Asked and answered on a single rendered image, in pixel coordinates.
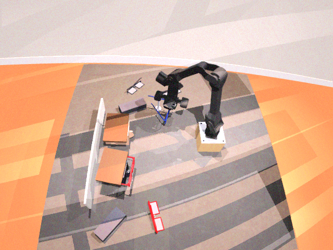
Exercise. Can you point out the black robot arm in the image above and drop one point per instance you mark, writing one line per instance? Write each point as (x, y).
(216, 80)

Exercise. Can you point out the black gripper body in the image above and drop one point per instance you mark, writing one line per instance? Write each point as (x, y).
(183, 102)

